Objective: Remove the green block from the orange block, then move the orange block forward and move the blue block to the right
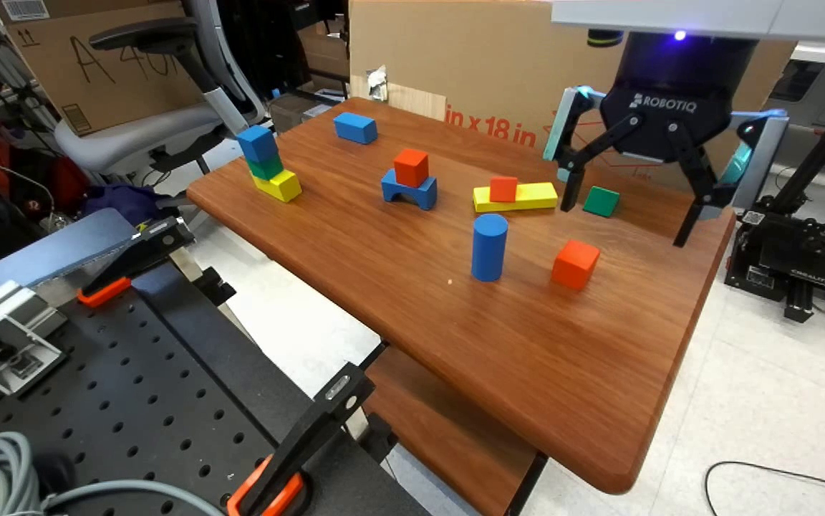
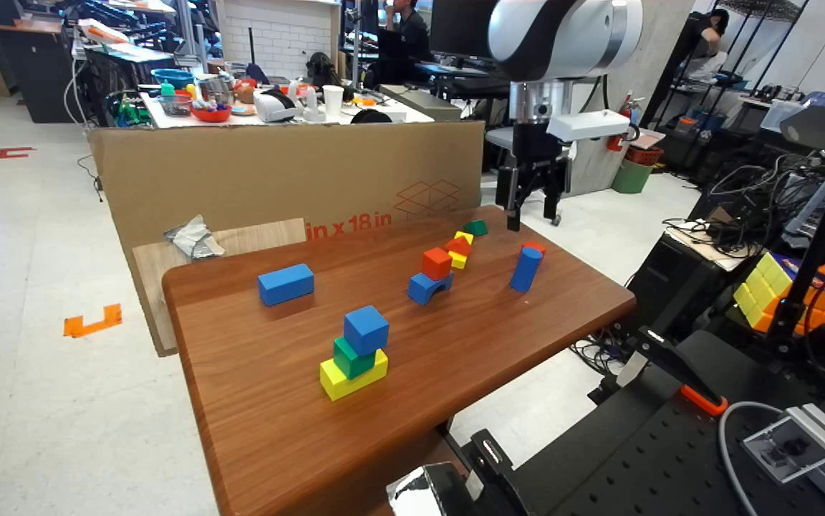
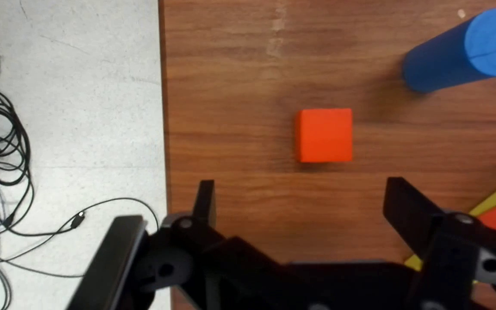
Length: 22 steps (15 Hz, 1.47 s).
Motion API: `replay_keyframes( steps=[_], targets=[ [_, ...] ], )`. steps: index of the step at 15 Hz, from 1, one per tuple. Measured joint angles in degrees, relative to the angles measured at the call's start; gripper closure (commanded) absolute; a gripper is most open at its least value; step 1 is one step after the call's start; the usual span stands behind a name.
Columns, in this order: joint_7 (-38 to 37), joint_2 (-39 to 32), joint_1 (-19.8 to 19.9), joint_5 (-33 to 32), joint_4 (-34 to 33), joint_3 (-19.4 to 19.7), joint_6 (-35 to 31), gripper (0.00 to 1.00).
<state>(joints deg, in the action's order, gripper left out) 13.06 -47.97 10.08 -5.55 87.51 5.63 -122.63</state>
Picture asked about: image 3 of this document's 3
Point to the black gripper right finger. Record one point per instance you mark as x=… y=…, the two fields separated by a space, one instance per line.
x=412 y=212

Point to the blue cylinder block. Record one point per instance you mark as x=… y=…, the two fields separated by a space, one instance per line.
x=465 y=52

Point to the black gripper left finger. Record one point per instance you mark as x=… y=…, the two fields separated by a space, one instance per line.
x=202 y=200

